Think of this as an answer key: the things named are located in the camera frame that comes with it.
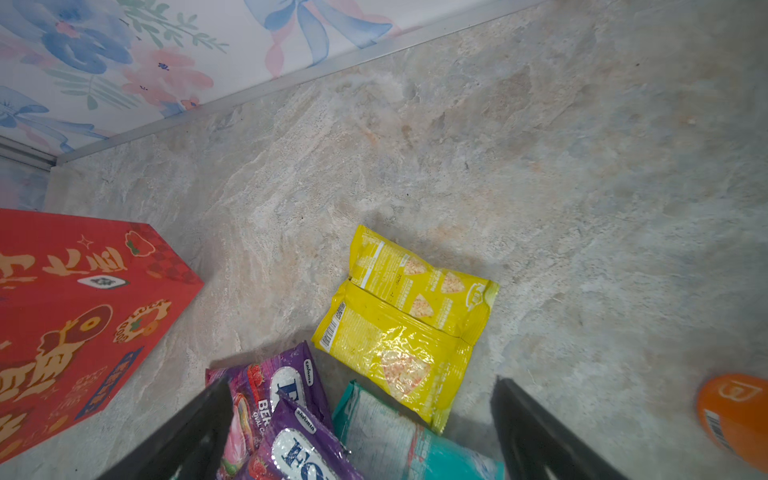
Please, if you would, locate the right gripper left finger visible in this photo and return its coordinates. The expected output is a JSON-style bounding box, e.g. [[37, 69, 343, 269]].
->
[[100, 379, 233, 479]]

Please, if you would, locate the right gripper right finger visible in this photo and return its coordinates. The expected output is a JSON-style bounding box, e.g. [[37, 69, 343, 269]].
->
[[490, 377, 625, 479]]

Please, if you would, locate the purple fox's candy bag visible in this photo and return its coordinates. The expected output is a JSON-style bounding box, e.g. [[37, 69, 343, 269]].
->
[[235, 396, 363, 480], [205, 341, 332, 479]]

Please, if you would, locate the red paper gift bag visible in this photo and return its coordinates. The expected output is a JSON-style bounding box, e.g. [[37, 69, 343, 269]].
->
[[1, 209, 203, 460]]

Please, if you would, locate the teal candy bag right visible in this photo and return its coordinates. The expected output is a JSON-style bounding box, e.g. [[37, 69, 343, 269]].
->
[[332, 381, 506, 480]]

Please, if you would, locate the yellow chips snack bag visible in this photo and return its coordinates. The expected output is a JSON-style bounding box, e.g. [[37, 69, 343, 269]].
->
[[312, 225, 499, 434]]

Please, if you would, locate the orange plastic bottle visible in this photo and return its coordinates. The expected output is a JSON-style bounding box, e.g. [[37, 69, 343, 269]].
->
[[696, 373, 768, 473]]

